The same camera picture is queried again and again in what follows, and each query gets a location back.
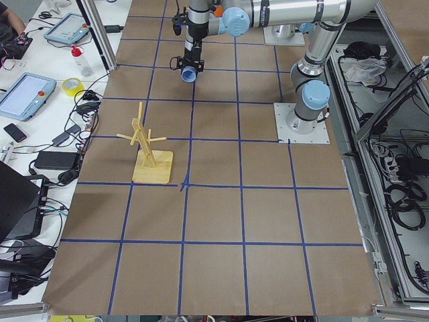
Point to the clear bottle red cap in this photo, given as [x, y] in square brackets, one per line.
[81, 61]

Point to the wooden cup holder stand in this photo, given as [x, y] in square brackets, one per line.
[151, 166]

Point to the teach pendant tablet near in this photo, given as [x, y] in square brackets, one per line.
[26, 96]

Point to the black laptop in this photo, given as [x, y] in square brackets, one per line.
[22, 199]

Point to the light blue plastic cup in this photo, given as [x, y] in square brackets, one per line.
[189, 74]

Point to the black power adapter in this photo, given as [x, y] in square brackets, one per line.
[51, 160]

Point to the white crumpled cloth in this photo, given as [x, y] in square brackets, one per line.
[367, 71]

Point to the yellow tape roll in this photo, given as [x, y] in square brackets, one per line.
[72, 86]

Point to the black smartphone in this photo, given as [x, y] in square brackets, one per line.
[15, 133]

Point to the teach pendant tablet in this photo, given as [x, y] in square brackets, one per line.
[69, 30]
[26, 96]

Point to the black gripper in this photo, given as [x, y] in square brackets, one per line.
[192, 47]

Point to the aluminium frame post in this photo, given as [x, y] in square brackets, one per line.
[93, 20]

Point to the teach pendant tablet far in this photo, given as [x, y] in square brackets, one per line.
[69, 30]

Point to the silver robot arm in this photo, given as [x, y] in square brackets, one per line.
[323, 21]

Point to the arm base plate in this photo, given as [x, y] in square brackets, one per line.
[293, 130]
[283, 35]

